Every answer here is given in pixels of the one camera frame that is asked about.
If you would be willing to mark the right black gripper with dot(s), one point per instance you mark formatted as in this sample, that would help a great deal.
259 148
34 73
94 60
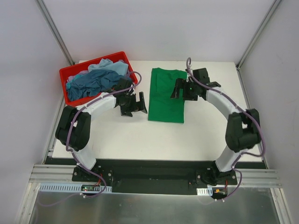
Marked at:
185 89

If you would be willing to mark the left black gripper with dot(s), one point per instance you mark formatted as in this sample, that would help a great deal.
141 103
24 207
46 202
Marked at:
131 105

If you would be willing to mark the green t shirt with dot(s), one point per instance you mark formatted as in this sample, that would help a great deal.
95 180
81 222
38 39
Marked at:
162 107

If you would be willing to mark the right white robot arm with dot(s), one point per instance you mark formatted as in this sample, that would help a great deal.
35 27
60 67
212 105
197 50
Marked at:
242 132

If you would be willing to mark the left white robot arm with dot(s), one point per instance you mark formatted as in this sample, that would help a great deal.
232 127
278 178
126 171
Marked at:
74 127

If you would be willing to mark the light blue t shirt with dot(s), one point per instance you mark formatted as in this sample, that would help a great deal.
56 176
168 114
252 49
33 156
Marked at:
120 67

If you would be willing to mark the dark blue t shirt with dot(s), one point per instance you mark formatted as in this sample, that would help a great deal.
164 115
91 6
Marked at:
92 83

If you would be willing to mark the red plastic bin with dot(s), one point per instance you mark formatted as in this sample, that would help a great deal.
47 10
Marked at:
75 69

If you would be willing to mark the lavender t shirt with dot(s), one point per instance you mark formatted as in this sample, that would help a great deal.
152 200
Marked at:
80 74

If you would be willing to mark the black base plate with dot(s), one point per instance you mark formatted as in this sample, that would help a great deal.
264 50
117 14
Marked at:
150 177

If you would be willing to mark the right white cable duct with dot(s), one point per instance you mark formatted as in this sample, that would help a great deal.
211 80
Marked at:
204 191

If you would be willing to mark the white cable duct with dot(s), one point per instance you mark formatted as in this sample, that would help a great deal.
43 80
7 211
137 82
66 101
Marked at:
74 188
204 191

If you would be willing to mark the aluminium front rail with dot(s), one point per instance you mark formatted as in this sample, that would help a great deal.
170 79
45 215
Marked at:
258 178

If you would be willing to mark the left white cable duct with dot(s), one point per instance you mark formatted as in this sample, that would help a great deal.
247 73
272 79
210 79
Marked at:
74 188

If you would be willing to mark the right aluminium frame post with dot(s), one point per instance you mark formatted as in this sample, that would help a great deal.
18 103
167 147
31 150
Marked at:
267 18

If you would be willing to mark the aluminium frame post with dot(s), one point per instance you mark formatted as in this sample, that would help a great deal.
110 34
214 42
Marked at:
54 30
267 18

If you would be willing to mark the left aluminium frame post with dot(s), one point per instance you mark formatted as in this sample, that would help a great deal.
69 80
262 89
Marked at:
54 30

